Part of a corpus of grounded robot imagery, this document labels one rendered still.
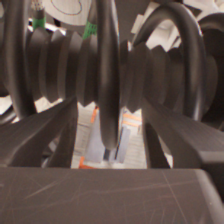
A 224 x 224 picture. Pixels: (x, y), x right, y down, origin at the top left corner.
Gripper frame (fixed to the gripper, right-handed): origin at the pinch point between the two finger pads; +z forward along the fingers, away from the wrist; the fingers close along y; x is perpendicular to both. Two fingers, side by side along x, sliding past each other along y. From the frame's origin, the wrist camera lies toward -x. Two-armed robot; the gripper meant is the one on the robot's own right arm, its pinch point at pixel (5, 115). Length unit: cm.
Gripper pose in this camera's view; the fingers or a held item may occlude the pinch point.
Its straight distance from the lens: 19.8
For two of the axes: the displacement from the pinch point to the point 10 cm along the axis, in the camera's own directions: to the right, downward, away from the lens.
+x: -1.3, 4.4, -8.9
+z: 1.5, -8.8, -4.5
